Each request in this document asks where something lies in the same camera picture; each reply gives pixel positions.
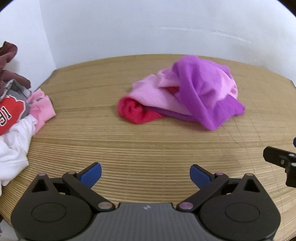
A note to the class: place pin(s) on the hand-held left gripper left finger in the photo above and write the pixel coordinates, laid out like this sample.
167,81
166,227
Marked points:
90,175

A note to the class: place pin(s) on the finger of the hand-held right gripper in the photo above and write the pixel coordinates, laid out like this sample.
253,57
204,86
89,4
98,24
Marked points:
275,156

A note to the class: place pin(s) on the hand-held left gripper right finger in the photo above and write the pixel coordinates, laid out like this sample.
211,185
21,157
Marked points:
200,176

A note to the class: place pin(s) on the red pink purple gradient shirt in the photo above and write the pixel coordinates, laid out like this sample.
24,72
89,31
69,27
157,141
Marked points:
196,88

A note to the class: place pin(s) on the white garment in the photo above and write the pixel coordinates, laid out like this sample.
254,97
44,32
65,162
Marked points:
13,148

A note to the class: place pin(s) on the pink garment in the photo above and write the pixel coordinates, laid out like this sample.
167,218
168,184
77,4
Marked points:
42,109

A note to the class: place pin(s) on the grey shirt with red print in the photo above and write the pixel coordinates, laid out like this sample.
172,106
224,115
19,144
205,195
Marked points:
11,111

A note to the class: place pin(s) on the maroon patterned garment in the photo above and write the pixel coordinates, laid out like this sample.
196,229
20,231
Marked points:
9,53

